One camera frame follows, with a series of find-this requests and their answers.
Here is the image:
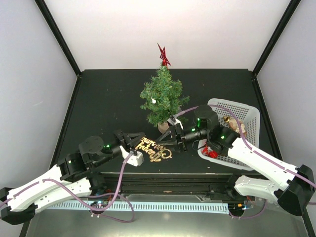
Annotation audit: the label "gold merry christmas sign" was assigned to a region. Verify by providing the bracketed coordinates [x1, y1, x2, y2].
[135, 137, 172, 162]

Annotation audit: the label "small green christmas tree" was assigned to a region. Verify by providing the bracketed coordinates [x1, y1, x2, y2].
[140, 65, 190, 127]

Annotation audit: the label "white perforated plastic basket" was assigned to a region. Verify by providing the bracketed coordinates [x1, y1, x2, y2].
[197, 98, 260, 171]

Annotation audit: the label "red star ornament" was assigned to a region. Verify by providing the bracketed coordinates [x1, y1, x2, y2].
[157, 43, 171, 69]

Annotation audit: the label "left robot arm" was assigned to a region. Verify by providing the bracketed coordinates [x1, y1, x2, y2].
[0, 130, 145, 225]

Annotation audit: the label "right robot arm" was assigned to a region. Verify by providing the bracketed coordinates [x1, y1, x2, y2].
[156, 104, 316, 216]

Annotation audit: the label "round wooden tree base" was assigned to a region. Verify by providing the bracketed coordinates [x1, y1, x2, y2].
[158, 121, 170, 134]

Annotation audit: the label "red gift ornament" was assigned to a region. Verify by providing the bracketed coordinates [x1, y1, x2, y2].
[202, 146, 218, 159]

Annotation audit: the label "gold bell ornament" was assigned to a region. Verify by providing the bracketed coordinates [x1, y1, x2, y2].
[223, 116, 231, 123]

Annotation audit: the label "wooden ornament pieces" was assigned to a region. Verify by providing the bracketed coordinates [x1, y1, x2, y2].
[229, 119, 247, 135]

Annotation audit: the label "left controller circuit board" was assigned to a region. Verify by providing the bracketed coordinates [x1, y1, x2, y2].
[90, 200, 109, 208]

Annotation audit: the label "controller circuit board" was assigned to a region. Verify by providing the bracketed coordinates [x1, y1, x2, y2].
[228, 201, 254, 210]
[90, 200, 109, 208]

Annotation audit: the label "right controller circuit board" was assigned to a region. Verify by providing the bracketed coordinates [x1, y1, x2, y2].
[228, 201, 254, 210]

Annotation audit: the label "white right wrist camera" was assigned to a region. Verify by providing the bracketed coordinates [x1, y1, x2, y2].
[167, 116, 183, 129]

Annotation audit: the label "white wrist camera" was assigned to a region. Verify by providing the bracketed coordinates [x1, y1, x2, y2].
[167, 116, 183, 129]
[119, 146, 144, 166]

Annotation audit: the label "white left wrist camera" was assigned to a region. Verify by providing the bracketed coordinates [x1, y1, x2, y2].
[119, 146, 144, 166]

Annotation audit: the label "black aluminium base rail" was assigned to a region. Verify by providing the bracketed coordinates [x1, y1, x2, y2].
[88, 172, 247, 200]

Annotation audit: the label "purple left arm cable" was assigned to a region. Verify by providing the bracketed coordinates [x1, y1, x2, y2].
[0, 151, 136, 224]

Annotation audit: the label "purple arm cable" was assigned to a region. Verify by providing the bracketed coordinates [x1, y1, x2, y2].
[0, 151, 136, 224]
[172, 104, 316, 206]

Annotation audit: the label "white slotted cable duct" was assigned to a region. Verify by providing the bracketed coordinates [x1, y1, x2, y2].
[48, 200, 229, 214]

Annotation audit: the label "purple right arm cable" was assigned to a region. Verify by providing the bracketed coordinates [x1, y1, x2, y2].
[172, 104, 316, 206]

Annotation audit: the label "left black frame post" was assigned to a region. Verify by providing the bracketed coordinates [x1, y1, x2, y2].
[35, 0, 81, 77]

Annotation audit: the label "black frame post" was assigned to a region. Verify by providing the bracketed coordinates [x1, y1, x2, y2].
[252, 0, 301, 77]
[35, 0, 81, 77]

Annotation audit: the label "right black frame post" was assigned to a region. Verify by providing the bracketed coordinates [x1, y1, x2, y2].
[252, 0, 301, 77]

